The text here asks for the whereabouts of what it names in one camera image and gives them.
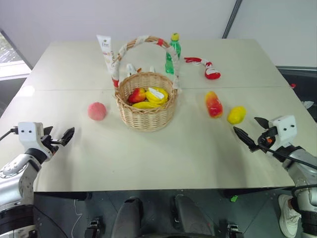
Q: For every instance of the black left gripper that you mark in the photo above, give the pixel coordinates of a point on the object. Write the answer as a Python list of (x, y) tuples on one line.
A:
[(48, 147)]

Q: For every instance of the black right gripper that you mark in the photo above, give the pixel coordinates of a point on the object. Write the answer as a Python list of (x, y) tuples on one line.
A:
[(267, 140)]

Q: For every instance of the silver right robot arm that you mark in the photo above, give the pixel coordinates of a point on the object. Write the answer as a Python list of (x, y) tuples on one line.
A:
[(302, 168)]

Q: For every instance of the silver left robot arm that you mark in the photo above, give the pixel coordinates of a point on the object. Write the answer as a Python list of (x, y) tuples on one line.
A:
[(15, 173)]

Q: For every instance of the yellow lemon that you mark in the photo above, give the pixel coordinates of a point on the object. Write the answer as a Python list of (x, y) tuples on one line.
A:
[(236, 115)]

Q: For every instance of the pink peach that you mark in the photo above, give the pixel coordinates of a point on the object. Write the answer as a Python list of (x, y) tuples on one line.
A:
[(97, 111)]

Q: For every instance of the red and yellow mango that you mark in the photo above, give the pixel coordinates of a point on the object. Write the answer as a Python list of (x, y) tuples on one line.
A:
[(213, 105)]

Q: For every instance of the small red object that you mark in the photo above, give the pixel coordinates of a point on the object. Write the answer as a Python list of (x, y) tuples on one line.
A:
[(293, 86)]

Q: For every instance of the small white object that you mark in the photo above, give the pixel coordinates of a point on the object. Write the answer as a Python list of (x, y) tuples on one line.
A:
[(308, 104)]

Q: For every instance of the red and white plush toy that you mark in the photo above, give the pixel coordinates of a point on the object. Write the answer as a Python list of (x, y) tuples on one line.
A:
[(212, 73)]

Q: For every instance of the small green object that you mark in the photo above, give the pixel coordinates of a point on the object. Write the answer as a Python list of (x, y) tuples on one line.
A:
[(234, 198)]

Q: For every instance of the red and yellow apple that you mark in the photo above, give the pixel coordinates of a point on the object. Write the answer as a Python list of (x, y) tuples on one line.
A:
[(136, 95)]

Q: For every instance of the window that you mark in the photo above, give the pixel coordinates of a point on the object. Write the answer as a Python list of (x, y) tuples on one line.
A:
[(10, 57)]

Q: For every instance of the yellow banana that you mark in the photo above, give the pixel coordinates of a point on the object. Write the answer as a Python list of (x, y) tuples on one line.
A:
[(144, 105)]

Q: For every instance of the white sneaker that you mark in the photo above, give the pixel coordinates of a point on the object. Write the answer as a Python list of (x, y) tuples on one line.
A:
[(287, 218)]

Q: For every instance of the white plastic object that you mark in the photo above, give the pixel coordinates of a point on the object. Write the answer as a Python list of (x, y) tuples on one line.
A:
[(130, 69), (151, 69)]

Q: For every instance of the white Dove tube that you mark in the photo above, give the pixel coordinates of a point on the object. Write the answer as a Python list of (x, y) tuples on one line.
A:
[(105, 47)]

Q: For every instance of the yellow banana bunch white label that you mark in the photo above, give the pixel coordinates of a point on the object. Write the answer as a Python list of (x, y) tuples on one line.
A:
[(157, 95)]

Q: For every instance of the dark rounded shape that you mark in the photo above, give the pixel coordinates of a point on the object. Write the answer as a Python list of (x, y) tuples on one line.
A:
[(190, 218), (130, 215)]

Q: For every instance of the grey metal pillar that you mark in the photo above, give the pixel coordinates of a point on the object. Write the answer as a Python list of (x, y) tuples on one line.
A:
[(231, 18)]

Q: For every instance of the green plastic bottle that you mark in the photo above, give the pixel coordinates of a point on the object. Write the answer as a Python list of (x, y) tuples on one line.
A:
[(174, 48)]

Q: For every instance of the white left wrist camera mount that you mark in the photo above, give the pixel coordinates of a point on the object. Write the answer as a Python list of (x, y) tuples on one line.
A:
[(28, 134)]

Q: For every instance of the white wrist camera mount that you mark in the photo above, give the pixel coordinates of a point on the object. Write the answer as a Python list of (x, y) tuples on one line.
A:
[(284, 130), (28, 134)]

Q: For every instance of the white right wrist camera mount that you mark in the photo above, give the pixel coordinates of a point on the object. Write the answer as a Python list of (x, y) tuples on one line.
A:
[(284, 130)]

